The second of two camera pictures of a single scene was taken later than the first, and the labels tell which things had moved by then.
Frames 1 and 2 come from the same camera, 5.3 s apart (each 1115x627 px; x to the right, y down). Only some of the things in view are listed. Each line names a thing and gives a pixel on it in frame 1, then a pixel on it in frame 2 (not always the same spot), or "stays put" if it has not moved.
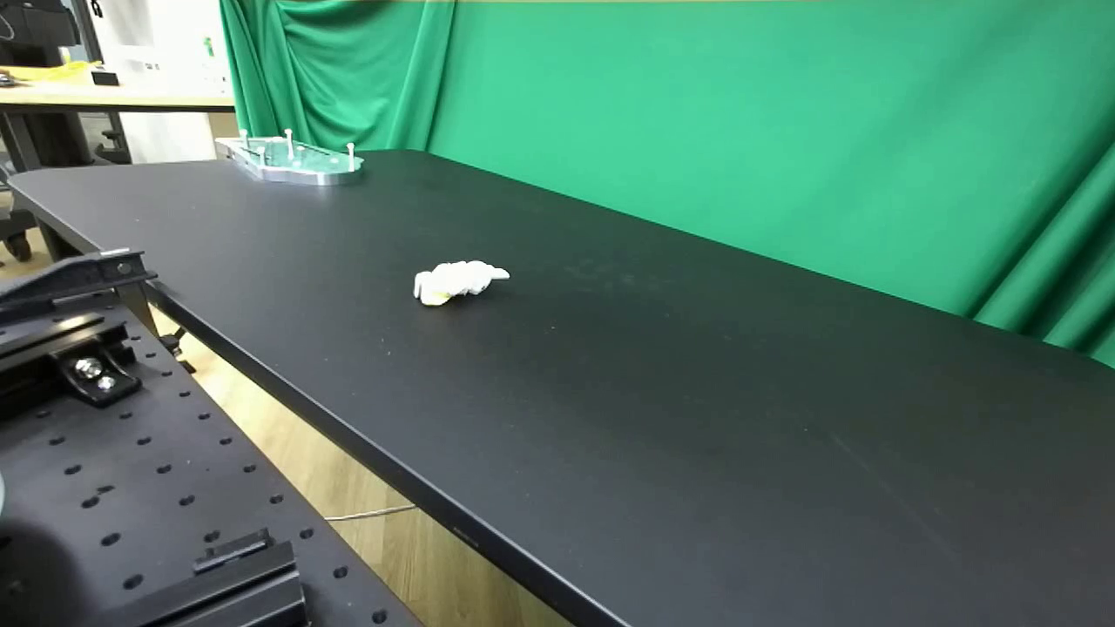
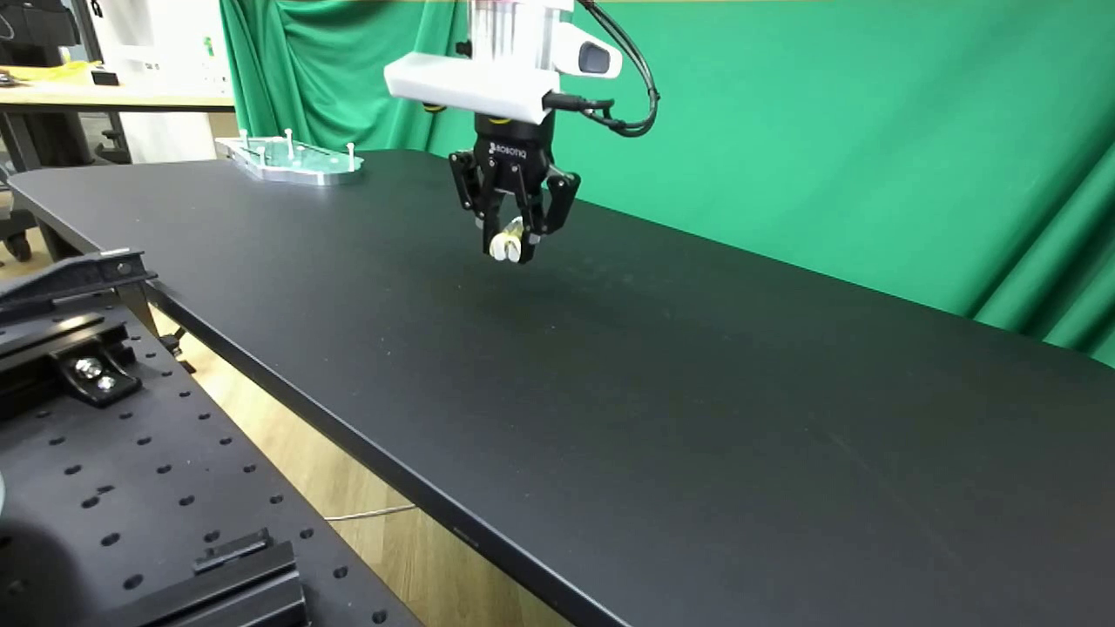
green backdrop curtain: [953, 148] stays put
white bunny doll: [456, 280] → [508, 244]
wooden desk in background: [65, 114] stays put
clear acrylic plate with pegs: [291, 159] stays put
